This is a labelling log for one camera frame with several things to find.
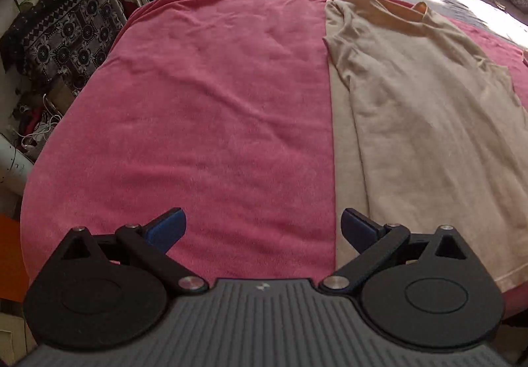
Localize pink terry blanket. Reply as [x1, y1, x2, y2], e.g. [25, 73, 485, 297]
[20, 0, 528, 318]

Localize tangle of white cables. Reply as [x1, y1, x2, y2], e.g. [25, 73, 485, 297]
[16, 95, 62, 147]

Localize orange board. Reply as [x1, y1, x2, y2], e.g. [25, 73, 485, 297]
[0, 214, 31, 304]

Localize dark patterned cloth cover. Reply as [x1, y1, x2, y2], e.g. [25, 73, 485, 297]
[0, 0, 126, 93]

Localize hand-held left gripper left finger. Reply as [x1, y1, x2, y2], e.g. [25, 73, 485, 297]
[53, 207, 210, 295]

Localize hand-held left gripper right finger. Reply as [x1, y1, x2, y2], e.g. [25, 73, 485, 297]
[321, 207, 475, 295]

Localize beige t-shirt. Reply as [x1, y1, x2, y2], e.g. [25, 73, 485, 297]
[322, 0, 528, 293]

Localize white cylinder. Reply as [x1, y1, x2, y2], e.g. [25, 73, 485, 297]
[0, 134, 36, 194]

